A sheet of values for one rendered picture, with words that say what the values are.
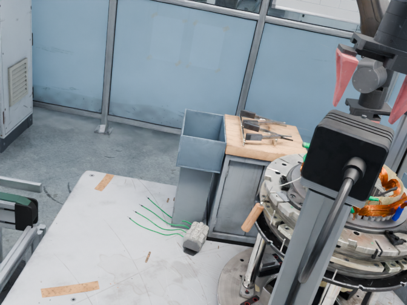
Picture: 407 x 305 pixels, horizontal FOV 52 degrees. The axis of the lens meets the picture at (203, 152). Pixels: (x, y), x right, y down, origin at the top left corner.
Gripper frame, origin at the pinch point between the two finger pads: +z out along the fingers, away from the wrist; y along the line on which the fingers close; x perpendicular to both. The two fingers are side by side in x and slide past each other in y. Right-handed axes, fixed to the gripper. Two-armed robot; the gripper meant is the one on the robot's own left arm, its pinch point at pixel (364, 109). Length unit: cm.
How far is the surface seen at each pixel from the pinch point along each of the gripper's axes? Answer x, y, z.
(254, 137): 31.9, -10.4, 21.7
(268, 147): 33.1, -6.2, 23.6
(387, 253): -1.6, 12.7, 20.5
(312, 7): 236, 16, 3
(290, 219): 4.3, -2.1, 23.6
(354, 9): 238, 41, -3
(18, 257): 18, -57, 66
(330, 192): -35.6, -10.9, -2.7
